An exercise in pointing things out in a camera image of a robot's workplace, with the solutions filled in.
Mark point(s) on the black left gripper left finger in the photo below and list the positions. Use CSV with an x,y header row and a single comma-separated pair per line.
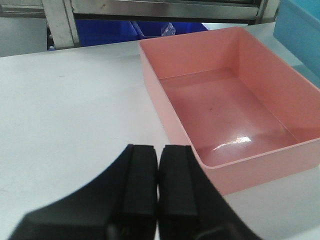
x,y
119,204

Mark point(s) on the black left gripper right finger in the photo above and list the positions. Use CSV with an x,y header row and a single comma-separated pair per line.
x,y
190,207

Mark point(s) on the pink plastic box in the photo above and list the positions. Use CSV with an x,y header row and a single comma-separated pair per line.
x,y
249,117

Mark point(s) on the light blue plastic box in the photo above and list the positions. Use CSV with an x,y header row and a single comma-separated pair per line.
x,y
297,28

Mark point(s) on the dark blue bins lower shelf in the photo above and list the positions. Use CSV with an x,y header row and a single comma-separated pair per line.
x,y
101,32

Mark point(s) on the stainless steel shelf rack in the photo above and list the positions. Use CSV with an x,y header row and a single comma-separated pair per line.
x,y
60,14

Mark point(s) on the clear plastic bag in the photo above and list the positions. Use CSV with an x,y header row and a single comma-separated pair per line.
x,y
168,30

